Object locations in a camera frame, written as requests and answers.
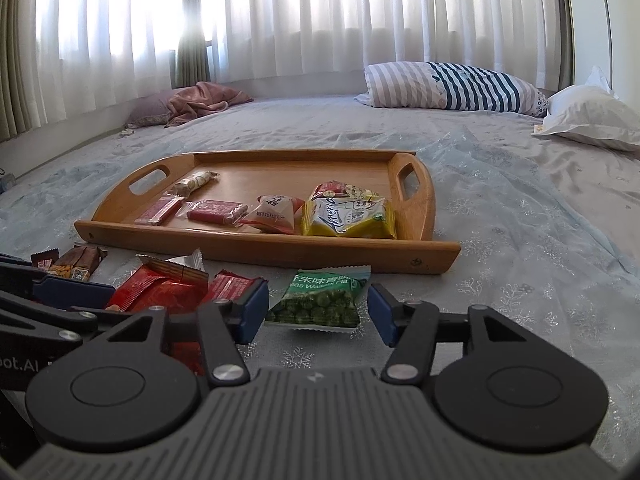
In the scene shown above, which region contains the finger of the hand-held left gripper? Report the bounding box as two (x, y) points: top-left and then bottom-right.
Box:
(0, 292), (131, 343)
(0, 255), (117, 308)

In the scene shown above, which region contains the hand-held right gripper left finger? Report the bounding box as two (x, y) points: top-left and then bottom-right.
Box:
(100, 280), (271, 387)

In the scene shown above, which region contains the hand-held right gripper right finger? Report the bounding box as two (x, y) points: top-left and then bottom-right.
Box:
(367, 284), (543, 387)

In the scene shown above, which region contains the brown peanut packet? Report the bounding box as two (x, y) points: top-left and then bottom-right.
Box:
(50, 245), (108, 283)

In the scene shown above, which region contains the small red packet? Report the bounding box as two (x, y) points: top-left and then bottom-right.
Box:
(200, 269), (268, 311)

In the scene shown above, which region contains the dark-ended red bar packet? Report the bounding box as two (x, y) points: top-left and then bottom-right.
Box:
(30, 249), (63, 268)

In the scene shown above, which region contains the green peas packet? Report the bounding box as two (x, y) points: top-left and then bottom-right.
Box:
(264, 265), (372, 333)

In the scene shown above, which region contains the red cashew nut bag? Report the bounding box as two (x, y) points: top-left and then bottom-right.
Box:
(102, 254), (211, 376)

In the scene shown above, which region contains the orange white snack packet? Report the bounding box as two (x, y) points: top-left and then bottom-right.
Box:
(239, 194), (306, 235)

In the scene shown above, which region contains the yellow snack packet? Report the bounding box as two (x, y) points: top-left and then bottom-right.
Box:
(301, 196), (398, 240)

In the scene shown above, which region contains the red label cracker packet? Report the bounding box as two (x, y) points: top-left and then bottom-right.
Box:
(186, 199), (249, 226)

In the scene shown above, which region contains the red snack bar packet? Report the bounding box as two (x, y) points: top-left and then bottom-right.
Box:
(134, 195), (185, 227)

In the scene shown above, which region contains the wooden tray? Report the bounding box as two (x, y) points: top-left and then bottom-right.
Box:
(74, 149), (462, 276)

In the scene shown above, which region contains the red white snack packet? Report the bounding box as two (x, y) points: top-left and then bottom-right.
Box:
(309, 180), (386, 203)

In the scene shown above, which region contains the clear round cracker packet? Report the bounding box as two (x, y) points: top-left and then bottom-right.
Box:
(166, 171), (221, 198)

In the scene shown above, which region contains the purple pillow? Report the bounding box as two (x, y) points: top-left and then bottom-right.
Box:
(122, 94), (183, 130)

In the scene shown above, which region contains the bed with grey sheet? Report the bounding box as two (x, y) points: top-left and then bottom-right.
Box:
(0, 91), (640, 461)

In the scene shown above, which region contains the pink crumpled cloth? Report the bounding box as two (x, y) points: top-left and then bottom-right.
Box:
(164, 81), (255, 128)

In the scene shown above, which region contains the green curtain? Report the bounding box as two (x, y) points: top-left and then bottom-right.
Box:
(0, 0), (41, 143)
(557, 0), (578, 91)
(172, 0), (211, 88)

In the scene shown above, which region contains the striped pillow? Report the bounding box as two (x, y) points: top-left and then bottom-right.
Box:
(354, 61), (551, 116)

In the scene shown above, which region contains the white sheer curtain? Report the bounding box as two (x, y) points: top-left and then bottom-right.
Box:
(30, 0), (183, 111)
(200, 0), (566, 86)

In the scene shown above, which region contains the white pillow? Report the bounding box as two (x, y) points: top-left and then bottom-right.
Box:
(531, 66), (640, 153)

